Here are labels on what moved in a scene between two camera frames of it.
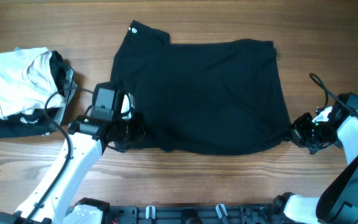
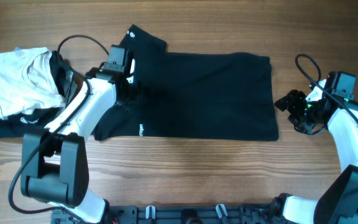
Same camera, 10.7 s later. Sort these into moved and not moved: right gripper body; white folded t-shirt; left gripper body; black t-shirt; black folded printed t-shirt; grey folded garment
Moved: left gripper body; right gripper body; black t-shirt
Not moved: white folded t-shirt; black folded printed t-shirt; grey folded garment
